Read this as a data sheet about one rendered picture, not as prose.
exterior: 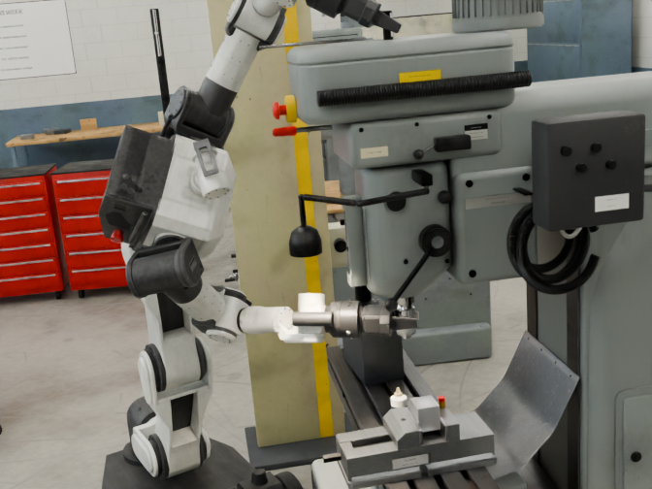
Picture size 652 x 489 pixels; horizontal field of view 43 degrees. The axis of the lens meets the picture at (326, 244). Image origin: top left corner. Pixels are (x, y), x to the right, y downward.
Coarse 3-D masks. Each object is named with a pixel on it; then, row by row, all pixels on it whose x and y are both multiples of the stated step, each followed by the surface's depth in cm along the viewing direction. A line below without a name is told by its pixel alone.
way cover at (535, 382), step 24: (528, 336) 220; (528, 360) 216; (552, 360) 205; (528, 384) 212; (552, 384) 202; (576, 384) 192; (480, 408) 224; (504, 408) 216; (528, 408) 208; (552, 408) 198; (504, 432) 210; (528, 432) 202; (552, 432) 194; (504, 456) 202; (528, 456) 196
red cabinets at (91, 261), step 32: (96, 160) 665; (0, 192) 619; (32, 192) 622; (64, 192) 621; (96, 192) 622; (0, 224) 625; (32, 224) 628; (64, 224) 628; (96, 224) 628; (0, 256) 631; (32, 256) 634; (64, 256) 661; (96, 256) 635; (0, 288) 637; (32, 288) 640; (64, 288) 648
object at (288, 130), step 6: (288, 126) 192; (294, 126) 192; (312, 126) 193; (318, 126) 193; (324, 126) 193; (330, 126) 194; (276, 132) 191; (282, 132) 192; (288, 132) 192; (294, 132) 192; (300, 132) 193
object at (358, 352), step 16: (368, 304) 241; (368, 336) 230; (400, 336) 233; (352, 352) 242; (368, 352) 231; (384, 352) 233; (400, 352) 234; (352, 368) 245; (368, 368) 233; (384, 368) 234; (400, 368) 235; (368, 384) 234
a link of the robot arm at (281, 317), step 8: (280, 312) 206; (288, 312) 208; (272, 320) 206; (280, 320) 206; (288, 320) 208; (280, 328) 204; (288, 328) 208; (296, 328) 208; (280, 336) 204; (288, 336) 203; (296, 336) 201; (304, 336) 200; (312, 336) 199; (320, 336) 200
